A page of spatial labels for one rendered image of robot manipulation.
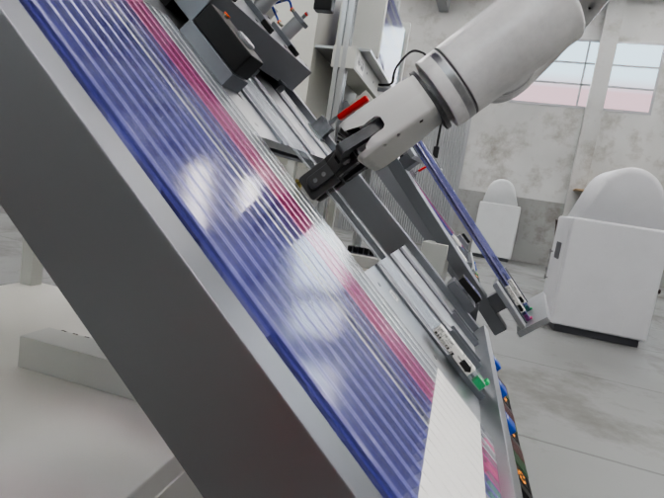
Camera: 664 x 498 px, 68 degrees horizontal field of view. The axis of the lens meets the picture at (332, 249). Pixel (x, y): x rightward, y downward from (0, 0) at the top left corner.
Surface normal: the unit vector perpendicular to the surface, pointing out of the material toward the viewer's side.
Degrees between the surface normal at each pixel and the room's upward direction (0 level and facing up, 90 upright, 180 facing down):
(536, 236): 90
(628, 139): 90
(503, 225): 90
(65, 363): 90
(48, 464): 0
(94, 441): 0
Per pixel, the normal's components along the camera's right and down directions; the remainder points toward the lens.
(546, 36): 0.14, 0.55
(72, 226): -0.26, 0.08
